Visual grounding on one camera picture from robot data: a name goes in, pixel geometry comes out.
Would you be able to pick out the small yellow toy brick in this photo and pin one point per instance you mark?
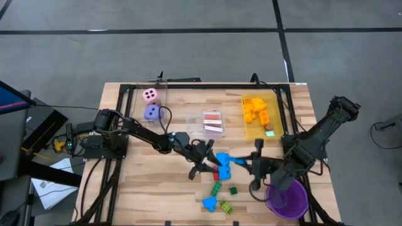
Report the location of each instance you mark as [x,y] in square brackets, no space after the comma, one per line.
[247,101]

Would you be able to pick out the large clear plastic bin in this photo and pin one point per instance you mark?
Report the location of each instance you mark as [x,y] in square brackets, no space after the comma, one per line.
[138,94]

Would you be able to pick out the lime green toy brick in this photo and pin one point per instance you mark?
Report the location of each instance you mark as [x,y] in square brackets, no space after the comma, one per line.
[226,207]

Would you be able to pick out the black mounting bar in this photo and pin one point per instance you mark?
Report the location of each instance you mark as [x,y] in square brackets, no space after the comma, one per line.
[183,79]

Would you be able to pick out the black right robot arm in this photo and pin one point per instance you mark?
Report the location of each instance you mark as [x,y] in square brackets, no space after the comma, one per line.
[314,141]

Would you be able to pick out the red toy brick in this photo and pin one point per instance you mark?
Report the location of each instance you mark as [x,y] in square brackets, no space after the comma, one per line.
[215,174]

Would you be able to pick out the yellow plastic bin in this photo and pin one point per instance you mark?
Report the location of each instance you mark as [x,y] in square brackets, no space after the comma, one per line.
[276,106]

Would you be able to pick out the large blue toy brick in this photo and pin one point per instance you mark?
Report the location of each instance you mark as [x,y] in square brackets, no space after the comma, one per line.
[223,166]

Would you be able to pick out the pink plush die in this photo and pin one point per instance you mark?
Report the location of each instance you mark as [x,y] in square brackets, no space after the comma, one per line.
[150,96]

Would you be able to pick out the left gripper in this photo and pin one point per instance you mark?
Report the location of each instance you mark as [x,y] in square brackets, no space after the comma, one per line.
[198,150]

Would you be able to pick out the white paper sheets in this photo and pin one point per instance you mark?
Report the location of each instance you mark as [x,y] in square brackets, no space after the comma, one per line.
[53,188]

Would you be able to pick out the blue single-stud toy block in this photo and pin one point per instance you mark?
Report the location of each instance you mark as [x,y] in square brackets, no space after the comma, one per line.
[209,203]

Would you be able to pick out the black equipment box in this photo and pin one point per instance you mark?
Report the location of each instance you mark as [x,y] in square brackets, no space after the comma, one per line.
[44,125]

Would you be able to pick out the laptop with blue screen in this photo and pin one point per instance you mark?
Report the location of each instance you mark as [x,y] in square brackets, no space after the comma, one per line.
[9,103]

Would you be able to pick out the purple plastic bucket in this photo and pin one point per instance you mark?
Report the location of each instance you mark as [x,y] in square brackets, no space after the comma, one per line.
[292,204]

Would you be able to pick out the small wooden block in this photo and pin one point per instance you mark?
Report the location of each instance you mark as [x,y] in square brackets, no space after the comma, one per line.
[269,126]

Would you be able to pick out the small dark green brick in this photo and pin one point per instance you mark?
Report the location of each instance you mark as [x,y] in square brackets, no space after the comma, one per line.
[233,190]

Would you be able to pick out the small clear plastic bin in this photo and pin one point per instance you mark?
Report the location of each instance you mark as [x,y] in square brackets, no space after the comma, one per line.
[194,125]

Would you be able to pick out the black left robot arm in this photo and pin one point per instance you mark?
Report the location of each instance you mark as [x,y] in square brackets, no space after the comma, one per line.
[138,130]

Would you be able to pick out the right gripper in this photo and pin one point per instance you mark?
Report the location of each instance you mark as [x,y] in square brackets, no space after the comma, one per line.
[265,168]

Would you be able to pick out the black aluminium rig frame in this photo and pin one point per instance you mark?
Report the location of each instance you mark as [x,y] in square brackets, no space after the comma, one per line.
[204,86]

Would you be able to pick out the light blue small block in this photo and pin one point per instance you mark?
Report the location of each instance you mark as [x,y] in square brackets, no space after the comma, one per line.
[270,133]

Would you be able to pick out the purple plush die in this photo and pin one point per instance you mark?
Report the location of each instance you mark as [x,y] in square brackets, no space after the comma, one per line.
[153,112]

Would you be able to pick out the long dark green brick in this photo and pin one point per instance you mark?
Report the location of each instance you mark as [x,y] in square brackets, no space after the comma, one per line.
[216,188]

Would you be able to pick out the black computer mouse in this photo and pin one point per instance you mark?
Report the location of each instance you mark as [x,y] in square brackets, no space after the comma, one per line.
[7,218]

